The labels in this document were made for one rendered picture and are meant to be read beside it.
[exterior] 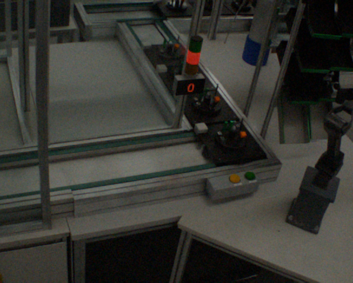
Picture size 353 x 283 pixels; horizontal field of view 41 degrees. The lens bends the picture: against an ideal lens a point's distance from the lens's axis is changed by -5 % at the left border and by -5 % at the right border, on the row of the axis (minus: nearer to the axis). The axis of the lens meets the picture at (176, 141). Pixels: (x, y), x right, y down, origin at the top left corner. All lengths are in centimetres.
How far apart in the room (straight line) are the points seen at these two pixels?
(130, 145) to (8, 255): 68
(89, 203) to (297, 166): 99
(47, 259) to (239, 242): 74
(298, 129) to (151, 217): 78
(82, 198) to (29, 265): 35
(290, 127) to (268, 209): 39
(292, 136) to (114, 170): 79
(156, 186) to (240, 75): 117
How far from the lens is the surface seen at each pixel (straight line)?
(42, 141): 153
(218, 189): 192
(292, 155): 236
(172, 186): 190
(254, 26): 290
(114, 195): 183
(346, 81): 317
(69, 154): 200
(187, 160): 207
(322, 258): 196
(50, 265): 197
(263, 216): 201
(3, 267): 193
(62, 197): 180
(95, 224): 185
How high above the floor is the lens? 226
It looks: 39 degrees down
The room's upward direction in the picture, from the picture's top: 11 degrees clockwise
